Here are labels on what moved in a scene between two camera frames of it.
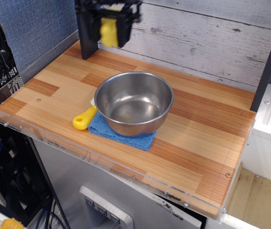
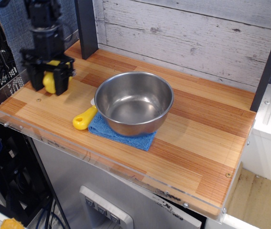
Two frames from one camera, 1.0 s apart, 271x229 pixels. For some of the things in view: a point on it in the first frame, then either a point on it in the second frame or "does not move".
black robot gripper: (89, 22) -> (48, 52)
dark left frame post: (83, 9) does not move
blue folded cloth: (99, 126) does not move
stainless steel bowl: (133, 104) does not move
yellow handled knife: (81, 121) does not move
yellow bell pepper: (109, 30) -> (48, 78)
